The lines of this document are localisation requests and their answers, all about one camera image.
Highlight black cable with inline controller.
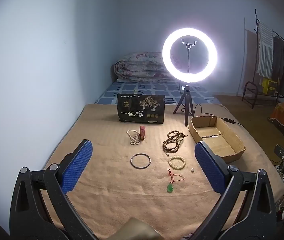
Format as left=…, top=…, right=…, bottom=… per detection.
left=194, top=104, right=243, bottom=126

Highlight green jade pendant red cord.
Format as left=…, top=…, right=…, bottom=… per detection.
left=167, top=168, right=185, bottom=193

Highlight dark hanging clothes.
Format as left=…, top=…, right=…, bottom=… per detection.
left=272, top=36, right=284, bottom=86

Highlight cream bead bracelet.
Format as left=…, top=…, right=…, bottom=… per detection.
left=168, top=156, right=187, bottom=170

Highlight striped white towel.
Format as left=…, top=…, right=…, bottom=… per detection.
left=257, top=21, right=274, bottom=77

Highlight black metal shoe rack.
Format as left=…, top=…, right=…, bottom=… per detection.
left=242, top=81, right=284, bottom=109

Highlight yellow box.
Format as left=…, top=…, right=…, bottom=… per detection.
left=262, top=78, right=278, bottom=95

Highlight black clothes rack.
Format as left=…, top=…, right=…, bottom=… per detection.
left=254, top=9, right=284, bottom=100

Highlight dark metal bangle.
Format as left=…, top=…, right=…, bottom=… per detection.
left=130, top=154, right=151, bottom=170

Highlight brown bead necklace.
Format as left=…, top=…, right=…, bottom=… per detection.
left=162, top=130, right=188, bottom=155

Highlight folded floral quilt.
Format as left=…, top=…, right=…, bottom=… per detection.
left=113, top=52, right=175, bottom=82

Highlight phone holder on gooseneck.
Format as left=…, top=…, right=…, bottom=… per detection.
left=181, top=38, right=197, bottom=73

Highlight cardboard box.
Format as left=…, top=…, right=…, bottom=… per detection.
left=187, top=116, right=246, bottom=165

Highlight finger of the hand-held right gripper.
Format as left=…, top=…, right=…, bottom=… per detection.
left=274, top=144, right=284, bottom=158

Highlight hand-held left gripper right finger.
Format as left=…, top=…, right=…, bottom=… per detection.
left=194, top=141, right=277, bottom=240

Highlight black tripod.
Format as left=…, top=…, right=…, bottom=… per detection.
left=173, top=84, right=195, bottom=127

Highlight blue patterned bed sheet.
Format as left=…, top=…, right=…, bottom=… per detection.
left=94, top=81, right=220, bottom=105

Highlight black snack bag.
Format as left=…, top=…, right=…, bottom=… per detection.
left=117, top=94, right=165, bottom=125

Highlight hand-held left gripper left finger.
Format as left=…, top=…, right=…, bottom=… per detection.
left=9, top=139, right=97, bottom=240

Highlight white ring light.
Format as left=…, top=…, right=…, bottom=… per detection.
left=162, top=27, right=218, bottom=83

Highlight white bead necklace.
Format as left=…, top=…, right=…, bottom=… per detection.
left=126, top=129, right=142, bottom=145

